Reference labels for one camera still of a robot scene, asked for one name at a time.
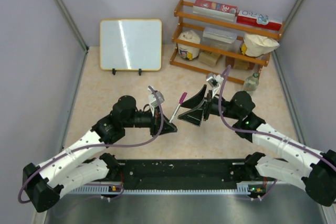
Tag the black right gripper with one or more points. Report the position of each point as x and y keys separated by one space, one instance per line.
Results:
x=195 y=116

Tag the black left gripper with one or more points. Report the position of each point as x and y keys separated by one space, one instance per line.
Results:
x=167 y=127

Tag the magenta marker cap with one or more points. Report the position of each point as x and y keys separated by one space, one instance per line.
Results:
x=182 y=98

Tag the yellow framed whiteboard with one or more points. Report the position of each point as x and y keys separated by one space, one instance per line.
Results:
x=130 y=45

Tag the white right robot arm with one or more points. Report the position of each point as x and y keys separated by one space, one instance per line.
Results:
x=306 y=168

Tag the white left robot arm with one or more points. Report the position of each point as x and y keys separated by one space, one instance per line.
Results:
x=46 y=183

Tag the clear glass bottle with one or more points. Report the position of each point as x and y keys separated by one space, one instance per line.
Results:
x=251 y=83

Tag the brown block right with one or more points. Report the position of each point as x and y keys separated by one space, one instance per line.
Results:
x=237 y=63

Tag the clear plastic box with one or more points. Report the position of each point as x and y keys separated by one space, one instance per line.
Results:
x=218 y=38

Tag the orange wooden shelf rack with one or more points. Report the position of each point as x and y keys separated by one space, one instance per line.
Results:
x=190 y=21

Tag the red foil wrap box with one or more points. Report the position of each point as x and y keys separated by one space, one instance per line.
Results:
x=215 y=10

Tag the red white wrap box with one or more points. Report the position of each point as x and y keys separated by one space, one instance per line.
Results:
x=259 y=20

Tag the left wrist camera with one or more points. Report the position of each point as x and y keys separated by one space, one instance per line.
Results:
x=154 y=101

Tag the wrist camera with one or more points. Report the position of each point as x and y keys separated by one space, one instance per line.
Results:
x=215 y=81
x=154 y=101

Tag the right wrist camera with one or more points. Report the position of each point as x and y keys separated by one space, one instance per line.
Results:
x=215 y=81

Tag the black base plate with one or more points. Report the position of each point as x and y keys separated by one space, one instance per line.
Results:
x=180 y=174

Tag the grey cable duct rail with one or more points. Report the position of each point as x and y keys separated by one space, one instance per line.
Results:
x=241 y=189

